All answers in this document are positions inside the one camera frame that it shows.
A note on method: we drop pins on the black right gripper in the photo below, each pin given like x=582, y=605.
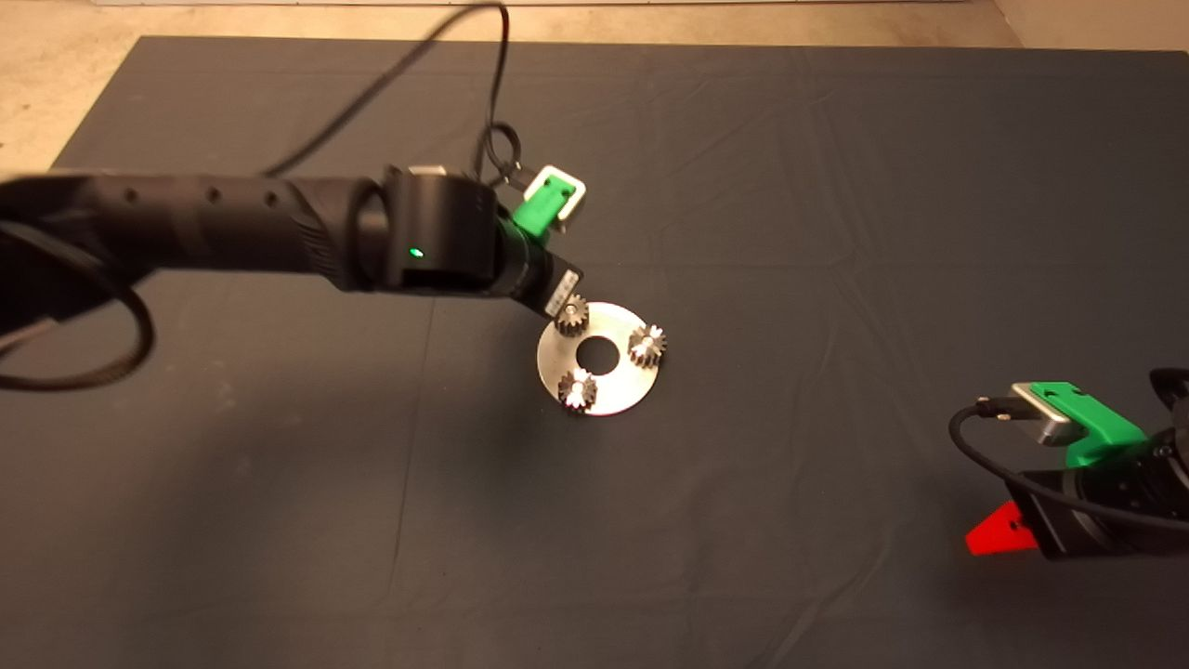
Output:
x=1087, y=516

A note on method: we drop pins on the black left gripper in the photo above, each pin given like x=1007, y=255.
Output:
x=548, y=279

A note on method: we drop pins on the small steel planetary gear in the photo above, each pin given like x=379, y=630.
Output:
x=577, y=390
x=572, y=316
x=647, y=346

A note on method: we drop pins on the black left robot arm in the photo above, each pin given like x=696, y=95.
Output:
x=232, y=232

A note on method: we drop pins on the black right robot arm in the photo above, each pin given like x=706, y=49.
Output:
x=1175, y=437

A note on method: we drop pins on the round metal carrier plate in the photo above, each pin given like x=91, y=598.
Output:
x=618, y=395

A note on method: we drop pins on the dark grey table cloth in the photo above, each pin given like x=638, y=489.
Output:
x=836, y=186

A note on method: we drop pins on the green left camera mount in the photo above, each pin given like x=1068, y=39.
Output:
x=539, y=212

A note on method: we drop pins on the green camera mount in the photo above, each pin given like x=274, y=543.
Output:
x=1096, y=427
x=539, y=212

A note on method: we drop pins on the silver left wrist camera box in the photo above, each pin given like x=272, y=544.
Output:
x=571, y=190

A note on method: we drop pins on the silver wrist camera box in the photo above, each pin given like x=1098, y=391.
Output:
x=571, y=190
x=1045, y=413

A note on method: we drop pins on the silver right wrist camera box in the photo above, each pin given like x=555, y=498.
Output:
x=1045, y=413

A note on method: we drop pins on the green right camera mount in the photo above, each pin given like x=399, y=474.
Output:
x=1096, y=427

